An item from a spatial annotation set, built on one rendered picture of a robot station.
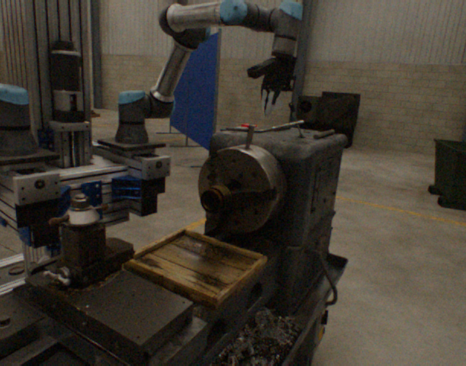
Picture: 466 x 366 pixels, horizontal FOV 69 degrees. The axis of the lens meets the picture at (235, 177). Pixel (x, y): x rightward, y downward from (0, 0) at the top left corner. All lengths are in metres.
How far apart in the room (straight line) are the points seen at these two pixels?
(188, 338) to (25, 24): 1.27
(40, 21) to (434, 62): 10.25
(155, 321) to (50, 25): 1.24
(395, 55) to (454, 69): 1.53
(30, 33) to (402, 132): 10.21
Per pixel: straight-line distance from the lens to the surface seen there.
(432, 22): 11.19
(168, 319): 0.78
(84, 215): 0.84
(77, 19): 1.70
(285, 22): 1.18
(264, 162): 1.17
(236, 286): 1.02
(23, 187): 1.28
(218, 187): 1.12
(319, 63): 11.50
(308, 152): 1.26
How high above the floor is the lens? 1.44
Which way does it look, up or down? 15 degrees down
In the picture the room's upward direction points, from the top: 4 degrees clockwise
